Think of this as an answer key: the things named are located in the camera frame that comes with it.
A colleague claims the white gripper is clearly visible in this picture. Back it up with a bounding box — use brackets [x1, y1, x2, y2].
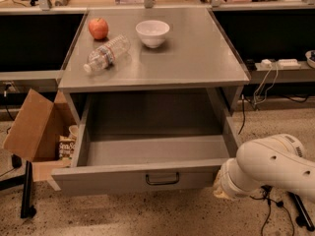
[213, 158, 250, 200]

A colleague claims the grey top drawer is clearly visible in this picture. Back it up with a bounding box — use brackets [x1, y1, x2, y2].
[52, 88, 239, 196]

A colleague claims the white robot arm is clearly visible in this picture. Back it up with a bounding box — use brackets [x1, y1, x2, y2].
[214, 134, 315, 203]

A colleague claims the black stand leg right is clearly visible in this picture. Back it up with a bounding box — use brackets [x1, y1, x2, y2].
[289, 193, 315, 232]

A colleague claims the black stand leg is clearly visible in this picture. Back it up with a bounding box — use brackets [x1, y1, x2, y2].
[0, 161, 36, 218]
[289, 193, 315, 232]

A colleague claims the white power strip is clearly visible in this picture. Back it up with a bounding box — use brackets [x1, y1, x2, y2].
[260, 59, 301, 70]

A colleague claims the grey metal cabinet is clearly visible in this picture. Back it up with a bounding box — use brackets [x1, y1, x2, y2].
[59, 7, 250, 121]

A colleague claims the sea salt snack bag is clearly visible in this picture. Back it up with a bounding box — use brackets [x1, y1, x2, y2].
[58, 136, 76, 159]

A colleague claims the white ceramic bowl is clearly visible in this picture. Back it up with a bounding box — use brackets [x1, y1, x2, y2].
[136, 20, 170, 48]

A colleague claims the clear plastic water bottle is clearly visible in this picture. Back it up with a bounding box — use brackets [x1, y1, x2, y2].
[83, 34, 131, 74]

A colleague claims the brown cardboard box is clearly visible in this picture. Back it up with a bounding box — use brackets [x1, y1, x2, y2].
[3, 89, 78, 182]

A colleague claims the black stand leg left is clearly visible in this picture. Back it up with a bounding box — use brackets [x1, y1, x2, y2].
[0, 161, 36, 218]

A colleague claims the red apple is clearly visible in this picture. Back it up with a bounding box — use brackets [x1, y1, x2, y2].
[88, 18, 108, 40]

